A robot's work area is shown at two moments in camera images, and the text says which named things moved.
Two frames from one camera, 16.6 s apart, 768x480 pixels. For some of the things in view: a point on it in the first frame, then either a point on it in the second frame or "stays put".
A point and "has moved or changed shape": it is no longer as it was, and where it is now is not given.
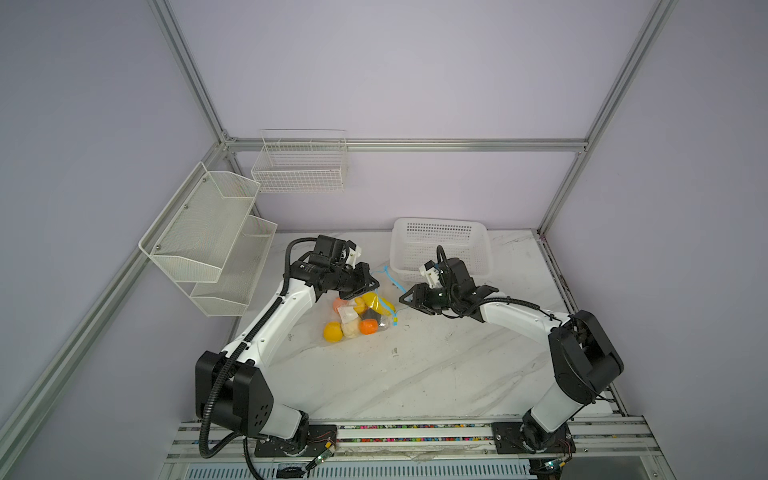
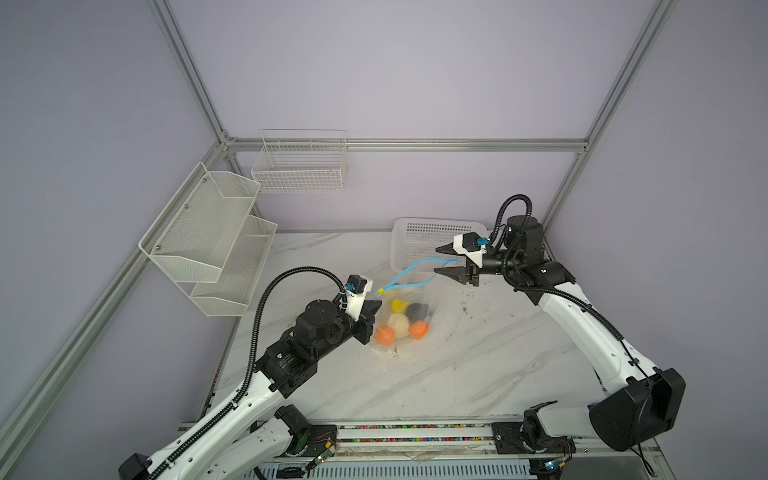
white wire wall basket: (295, 161) stays put
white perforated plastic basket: (414, 241) stays put
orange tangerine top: (369, 326) has moved or changed shape
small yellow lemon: (360, 304) has moved or changed shape
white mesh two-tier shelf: (210, 244) stays put
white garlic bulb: (351, 329) has moved or changed shape
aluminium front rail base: (596, 450) stays put
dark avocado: (371, 314) has moved or changed shape
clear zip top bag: (366, 313) has moved or changed shape
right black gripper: (420, 297) -> (460, 275)
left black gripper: (364, 281) -> (365, 319)
